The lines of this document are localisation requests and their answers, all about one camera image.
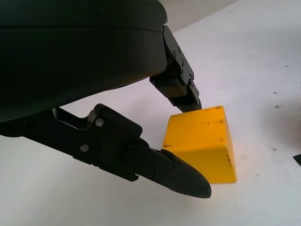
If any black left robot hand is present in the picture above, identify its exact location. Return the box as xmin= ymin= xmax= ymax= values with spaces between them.
xmin=0 ymin=0 xmax=212 ymax=200

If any yellow wooden block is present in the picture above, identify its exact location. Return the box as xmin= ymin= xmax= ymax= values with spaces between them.
xmin=162 ymin=105 xmax=237 ymax=184

